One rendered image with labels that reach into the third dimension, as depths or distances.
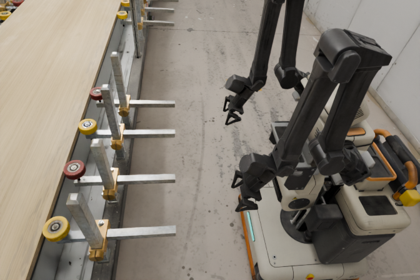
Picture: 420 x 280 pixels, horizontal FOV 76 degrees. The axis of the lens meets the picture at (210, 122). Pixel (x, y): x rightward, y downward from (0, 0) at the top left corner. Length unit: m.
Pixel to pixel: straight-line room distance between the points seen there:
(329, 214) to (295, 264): 0.48
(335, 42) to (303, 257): 1.40
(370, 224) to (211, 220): 1.07
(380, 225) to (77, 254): 1.31
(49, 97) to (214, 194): 1.32
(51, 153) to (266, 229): 1.25
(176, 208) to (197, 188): 0.23
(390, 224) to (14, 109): 1.82
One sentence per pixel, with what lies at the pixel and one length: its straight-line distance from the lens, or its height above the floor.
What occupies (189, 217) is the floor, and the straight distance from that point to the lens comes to 2.07.
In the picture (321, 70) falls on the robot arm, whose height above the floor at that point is 1.56.
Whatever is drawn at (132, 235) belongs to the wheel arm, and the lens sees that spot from 1.14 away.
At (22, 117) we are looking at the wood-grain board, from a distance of 1.57.
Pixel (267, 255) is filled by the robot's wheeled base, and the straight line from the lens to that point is 1.75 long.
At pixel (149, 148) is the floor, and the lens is 2.43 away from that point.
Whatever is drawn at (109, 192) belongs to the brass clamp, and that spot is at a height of 0.83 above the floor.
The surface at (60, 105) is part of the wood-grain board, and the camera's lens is 1.57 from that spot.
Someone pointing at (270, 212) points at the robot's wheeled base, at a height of 0.28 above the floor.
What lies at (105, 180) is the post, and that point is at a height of 0.89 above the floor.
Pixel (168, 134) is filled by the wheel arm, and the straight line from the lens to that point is 1.38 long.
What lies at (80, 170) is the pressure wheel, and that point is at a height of 0.91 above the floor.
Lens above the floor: 1.87
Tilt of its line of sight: 45 degrees down
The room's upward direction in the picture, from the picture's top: 7 degrees clockwise
